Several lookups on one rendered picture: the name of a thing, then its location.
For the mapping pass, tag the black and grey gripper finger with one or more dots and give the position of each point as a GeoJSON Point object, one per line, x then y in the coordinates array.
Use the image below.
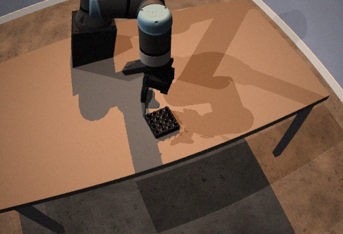
{"type": "Point", "coordinates": [147, 99]}

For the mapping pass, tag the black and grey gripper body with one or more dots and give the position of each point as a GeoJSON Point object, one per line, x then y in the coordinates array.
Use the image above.
{"type": "Point", "coordinates": [161, 77]}

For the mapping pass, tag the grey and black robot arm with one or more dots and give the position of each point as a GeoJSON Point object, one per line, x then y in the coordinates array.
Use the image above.
{"type": "Point", "coordinates": [154, 21]}

